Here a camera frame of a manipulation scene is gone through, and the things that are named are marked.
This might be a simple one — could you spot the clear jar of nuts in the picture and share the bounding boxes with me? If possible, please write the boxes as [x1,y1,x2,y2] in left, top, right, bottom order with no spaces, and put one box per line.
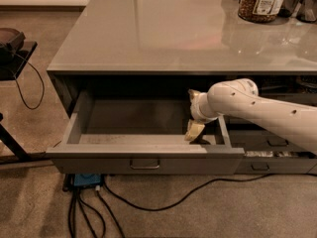
[238,0,284,23]

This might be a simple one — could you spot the black side table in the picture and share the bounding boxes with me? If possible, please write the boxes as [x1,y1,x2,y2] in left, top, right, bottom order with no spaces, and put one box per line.
[0,42,50,165]

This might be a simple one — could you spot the grey drawer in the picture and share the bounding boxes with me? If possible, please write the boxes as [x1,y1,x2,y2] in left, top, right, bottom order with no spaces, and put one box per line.
[229,130,304,152]
[236,157,317,175]
[226,89,317,127]
[48,91,245,175]

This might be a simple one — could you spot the dark glass container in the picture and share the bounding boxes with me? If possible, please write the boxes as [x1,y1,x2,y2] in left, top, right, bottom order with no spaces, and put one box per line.
[277,0,306,19]
[296,0,317,23]

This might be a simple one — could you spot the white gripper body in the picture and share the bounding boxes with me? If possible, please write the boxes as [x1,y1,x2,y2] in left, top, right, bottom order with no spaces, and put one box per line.
[190,92,218,124]

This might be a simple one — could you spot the black cable bundle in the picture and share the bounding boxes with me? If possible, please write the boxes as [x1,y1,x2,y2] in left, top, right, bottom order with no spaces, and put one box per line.
[67,187,127,238]

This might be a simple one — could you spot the black device on table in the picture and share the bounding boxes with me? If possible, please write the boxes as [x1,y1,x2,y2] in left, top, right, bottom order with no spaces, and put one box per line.
[0,28,25,64]

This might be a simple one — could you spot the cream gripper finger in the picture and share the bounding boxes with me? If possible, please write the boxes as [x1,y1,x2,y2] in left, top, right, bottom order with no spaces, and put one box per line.
[188,89,200,101]
[185,120,205,141]

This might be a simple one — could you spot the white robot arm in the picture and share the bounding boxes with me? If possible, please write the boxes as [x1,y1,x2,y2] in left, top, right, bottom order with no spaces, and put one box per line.
[185,78,317,154]

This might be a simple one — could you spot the blue power box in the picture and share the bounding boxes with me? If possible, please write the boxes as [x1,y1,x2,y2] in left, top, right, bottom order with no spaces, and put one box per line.
[74,174,101,187]

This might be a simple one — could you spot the thin black hanging cable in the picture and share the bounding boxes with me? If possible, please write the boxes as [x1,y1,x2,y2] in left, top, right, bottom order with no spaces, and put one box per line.
[9,53,46,111]

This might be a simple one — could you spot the long black floor cable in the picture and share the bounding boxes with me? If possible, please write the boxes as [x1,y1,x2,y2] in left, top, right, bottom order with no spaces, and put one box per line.
[102,173,317,212]

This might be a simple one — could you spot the grey drawer cabinet frame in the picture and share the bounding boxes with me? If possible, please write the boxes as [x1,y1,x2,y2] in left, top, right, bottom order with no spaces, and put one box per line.
[48,70,317,177]

